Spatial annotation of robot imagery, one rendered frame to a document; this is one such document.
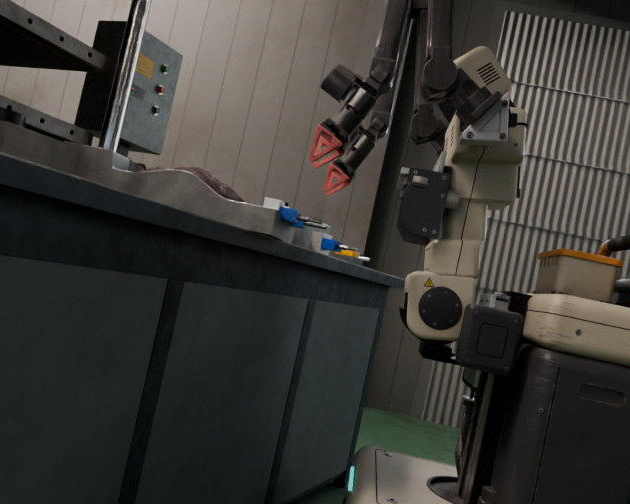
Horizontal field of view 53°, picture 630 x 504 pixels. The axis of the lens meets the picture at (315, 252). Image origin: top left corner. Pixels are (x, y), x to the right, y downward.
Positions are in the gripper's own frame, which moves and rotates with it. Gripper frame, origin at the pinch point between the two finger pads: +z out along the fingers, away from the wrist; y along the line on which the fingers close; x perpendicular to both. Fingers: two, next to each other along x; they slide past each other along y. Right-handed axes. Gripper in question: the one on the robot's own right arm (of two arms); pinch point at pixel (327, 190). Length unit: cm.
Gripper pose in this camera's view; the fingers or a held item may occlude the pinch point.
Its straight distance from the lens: 190.4
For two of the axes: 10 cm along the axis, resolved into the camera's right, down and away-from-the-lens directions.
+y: -0.9, -0.6, -9.9
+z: -6.3, 7.8, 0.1
